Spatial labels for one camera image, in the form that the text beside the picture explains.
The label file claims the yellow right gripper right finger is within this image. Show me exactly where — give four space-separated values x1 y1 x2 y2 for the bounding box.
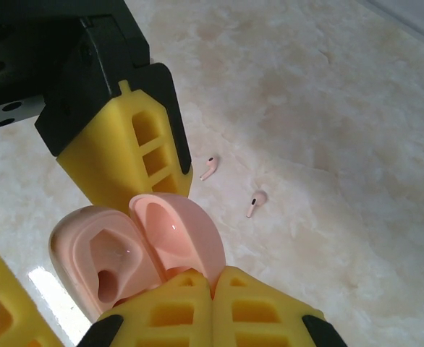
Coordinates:
211 265 349 347

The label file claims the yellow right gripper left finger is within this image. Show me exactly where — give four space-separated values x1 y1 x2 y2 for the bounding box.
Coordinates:
75 269 213 347

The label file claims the pink earbud charging case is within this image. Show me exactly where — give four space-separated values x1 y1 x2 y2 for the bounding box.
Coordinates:
48 192 227 322

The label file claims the pink wireless earbud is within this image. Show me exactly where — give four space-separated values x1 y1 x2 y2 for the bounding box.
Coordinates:
199 155 221 181
245 190 268 219

